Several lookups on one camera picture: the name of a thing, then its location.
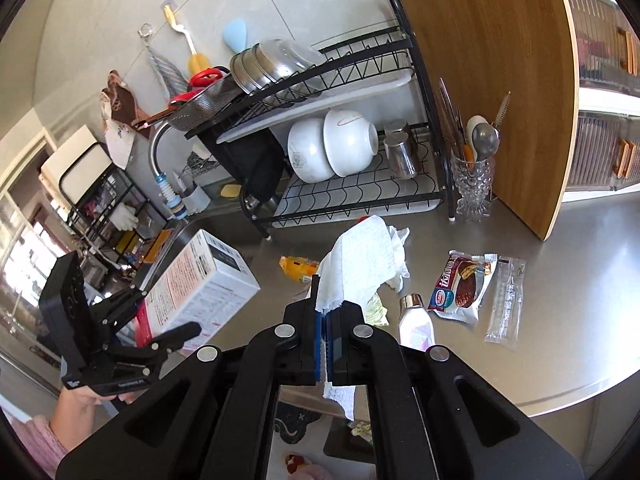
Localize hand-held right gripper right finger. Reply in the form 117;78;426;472
327;302;585;480

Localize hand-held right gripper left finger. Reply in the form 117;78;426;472
55;274;329;480

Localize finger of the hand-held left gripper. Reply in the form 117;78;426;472
107;322;203;376
92;284;149;336

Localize white cardboard box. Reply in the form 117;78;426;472
134;229;262;347

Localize white paper towel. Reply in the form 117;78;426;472
316;215;412;422

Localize person's left forearm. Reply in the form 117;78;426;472
9;407;69;479

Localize person's left hand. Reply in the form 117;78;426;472
56;385;138;442

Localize pale green wrapper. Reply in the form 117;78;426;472
364;291;390;327

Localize orange packet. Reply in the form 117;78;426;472
142;229;175;262

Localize small white bottle gold cap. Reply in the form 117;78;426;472
398;293;437;352

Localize grey patterned floor mat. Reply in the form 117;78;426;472
276;399;327;447

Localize yellow snack wrapper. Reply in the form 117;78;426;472
278;255;320;284

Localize white glove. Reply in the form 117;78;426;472
107;202;142;234

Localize dark floor mat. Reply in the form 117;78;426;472
322;417;377;462

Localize black shelf cart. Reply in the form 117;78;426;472
59;159;173;273

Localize grey sink caddy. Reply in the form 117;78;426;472
171;174;214;217

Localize chocolate ice cream wrapper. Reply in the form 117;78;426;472
426;250;499;327

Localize steel faucet with filter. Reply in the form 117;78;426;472
148;119;190;222

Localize white storage box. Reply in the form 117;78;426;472
39;124;114;202

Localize white drip tray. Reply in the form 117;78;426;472
276;172;445;223
217;67;417;145

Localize clear plastic sachet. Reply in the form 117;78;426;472
484;256;528;345

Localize brown and white cloth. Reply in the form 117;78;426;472
100;72;147;171

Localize black pan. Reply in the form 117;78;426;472
220;129;287;217

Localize white bowl grey print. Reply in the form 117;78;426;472
287;117;339;185

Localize fish-shaped glass utensil holder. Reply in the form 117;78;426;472
449;154;497;224

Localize white bowl gold line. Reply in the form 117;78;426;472
322;108;380;179

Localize metal mesh strainer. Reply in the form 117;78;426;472
131;79;237;132

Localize striped hanging cloth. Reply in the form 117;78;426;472
144;35;187;102

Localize red scissors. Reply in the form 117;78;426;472
171;67;227;107

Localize yellow sponge brush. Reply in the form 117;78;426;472
162;4;212;79

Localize steel spoon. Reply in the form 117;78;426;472
472;122;501;162

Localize bundle of chopsticks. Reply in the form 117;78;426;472
438;77;469;162

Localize white ceramic spoon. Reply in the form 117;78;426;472
465;115;489;147

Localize stack of steel bowls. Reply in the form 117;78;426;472
229;38;327;97

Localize thin bottle brush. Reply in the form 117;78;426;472
492;91;512;129

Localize blue sponge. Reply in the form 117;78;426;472
222;18;249;54

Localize wooden cutting board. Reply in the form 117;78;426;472
375;0;582;242

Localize clear storage drawer unit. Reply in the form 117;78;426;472
552;0;640;207

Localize black wire dish rack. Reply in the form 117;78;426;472
184;0;457;242

